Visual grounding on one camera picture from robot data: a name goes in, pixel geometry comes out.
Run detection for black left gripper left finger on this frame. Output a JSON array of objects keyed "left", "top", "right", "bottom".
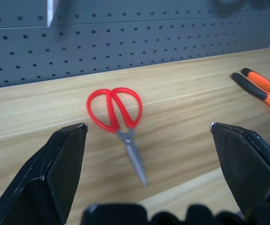
[{"left": 0, "top": 122, "right": 89, "bottom": 225}]

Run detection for silver metal tool blade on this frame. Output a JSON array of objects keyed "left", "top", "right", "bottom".
[{"left": 46, "top": 0, "right": 56, "bottom": 28}]

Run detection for orange and black pliers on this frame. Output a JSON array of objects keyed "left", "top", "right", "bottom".
[{"left": 230, "top": 67, "right": 270, "bottom": 115}]

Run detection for grey pegboard panel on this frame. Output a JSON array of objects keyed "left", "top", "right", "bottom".
[{"left": 0, "top": 0, "right": 270, "bottom": 90}]

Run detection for red handled scissors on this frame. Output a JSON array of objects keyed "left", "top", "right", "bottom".
[{"left": 86, "top": 87, "right": 148, "bottom": 187}]

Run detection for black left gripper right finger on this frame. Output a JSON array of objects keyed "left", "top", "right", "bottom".
[{"left": 209, "top": 121, "right": 270, "bottom": 214}]

